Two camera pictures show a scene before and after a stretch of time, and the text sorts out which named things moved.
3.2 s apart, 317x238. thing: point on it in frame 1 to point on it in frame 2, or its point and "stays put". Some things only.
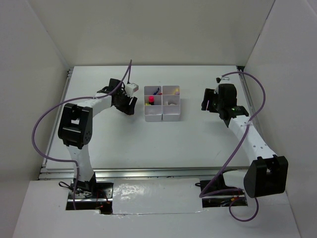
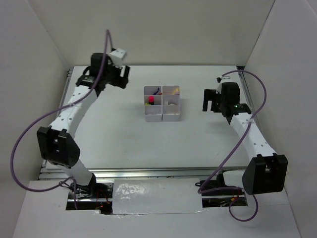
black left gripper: [129, 109] to [122, 82]
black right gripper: [209, 94] stays put
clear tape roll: [154, 112] stays put
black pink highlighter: [151, 99] stays put
